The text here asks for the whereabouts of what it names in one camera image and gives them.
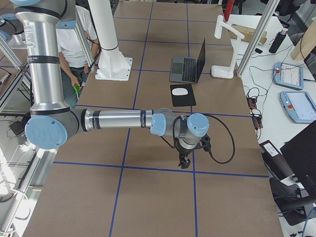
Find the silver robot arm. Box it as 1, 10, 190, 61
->
13, 0, 211, 169

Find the white computer mouse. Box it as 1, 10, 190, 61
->
171, 87, 188, 96

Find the grey laptop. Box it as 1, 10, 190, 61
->
169, 38, 206, 84

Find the aluminium frame post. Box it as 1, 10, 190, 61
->
237, 0, 280, 78

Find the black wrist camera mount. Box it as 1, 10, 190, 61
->
200, 134, 211, 152

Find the black power strip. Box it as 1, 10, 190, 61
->
247, 97, 263, 130

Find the teach pendant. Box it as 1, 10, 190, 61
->
279, 91, 316, 124
273, 62, 304, 90

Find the lower teach pendant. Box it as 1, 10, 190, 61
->
279, 91, 316, 124

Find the white desk lamp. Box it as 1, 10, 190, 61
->
210, 15, 245, 79

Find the black mouse pad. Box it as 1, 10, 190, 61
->
170, 84, 196, 107

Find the upper teach pendant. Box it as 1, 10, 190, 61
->
273, 62, 304, 90

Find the person in white shirt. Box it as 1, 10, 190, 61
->
56, 5, 99, 108

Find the red fire extinguisher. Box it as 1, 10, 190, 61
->
224, 0, 235, 22

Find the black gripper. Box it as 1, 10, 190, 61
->
177, 146, 193, 169

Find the black water bottle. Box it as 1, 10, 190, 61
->
269, 28, 288, 53

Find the cardboard box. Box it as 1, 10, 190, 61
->
231, 24, 267, 45

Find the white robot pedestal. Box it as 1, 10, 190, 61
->
88, 0, 133, 81

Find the black monitor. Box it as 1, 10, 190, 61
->
280, 121, 316, 192

